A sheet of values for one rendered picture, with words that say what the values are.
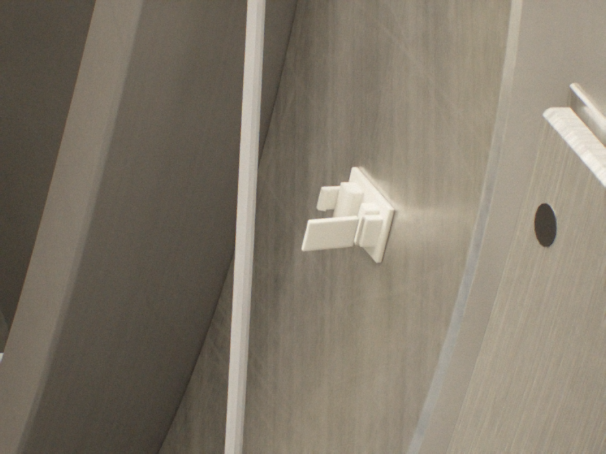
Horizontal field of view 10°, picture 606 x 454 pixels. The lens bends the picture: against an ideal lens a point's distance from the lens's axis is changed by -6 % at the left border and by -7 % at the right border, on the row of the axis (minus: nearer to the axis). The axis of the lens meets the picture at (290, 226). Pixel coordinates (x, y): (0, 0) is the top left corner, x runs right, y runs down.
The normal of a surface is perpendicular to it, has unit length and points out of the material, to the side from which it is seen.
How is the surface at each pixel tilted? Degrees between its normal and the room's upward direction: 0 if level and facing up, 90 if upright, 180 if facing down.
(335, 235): 115
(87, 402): 128
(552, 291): 90
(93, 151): 90
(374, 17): 90
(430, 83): 90
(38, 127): 61
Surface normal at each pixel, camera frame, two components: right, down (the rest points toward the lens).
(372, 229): 0.43, 0.50
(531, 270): -0.88, 0.04
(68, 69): 0.44, -0.32
